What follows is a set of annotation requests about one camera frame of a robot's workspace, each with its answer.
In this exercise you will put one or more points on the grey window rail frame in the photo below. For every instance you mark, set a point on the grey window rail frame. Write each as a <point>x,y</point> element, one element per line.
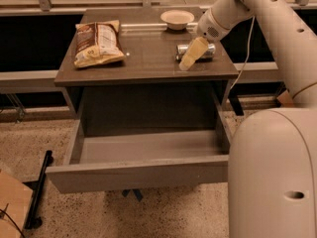
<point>43,80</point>

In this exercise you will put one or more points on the cardboard box right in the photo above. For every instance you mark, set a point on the cardboard box right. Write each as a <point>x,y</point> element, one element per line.
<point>285,99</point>

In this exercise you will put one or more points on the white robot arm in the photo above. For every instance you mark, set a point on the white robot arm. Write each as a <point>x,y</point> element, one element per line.
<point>272,167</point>

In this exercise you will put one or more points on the cardboard box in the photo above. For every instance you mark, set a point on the cardboard box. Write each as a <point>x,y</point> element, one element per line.
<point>15,199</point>
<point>285,99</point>

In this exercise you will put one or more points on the black metal stand leg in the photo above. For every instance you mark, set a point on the black metal stand leg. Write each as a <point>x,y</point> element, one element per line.
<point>34,221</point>

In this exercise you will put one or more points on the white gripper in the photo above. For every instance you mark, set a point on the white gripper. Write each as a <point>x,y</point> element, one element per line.
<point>211,26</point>

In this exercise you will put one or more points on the white paper bowl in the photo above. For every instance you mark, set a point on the white paper bowl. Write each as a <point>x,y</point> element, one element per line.
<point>177,19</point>

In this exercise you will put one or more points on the grey drawer cabinet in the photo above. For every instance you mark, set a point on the grey drawer cabinet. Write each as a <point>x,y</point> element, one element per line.
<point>142,66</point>

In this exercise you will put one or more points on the open grey top drawer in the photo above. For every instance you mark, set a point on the open grey top drawer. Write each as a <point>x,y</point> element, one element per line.
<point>139,138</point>

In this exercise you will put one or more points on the brown chip bag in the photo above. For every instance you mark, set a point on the brown chip bag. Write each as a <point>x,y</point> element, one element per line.
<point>97,43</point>

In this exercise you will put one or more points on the cardboard box left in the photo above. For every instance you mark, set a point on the cardboard box left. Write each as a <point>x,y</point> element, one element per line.
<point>15,199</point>

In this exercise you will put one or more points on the silver redbull can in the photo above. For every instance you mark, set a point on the silver redbull can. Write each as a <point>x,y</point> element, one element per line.
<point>182,49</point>

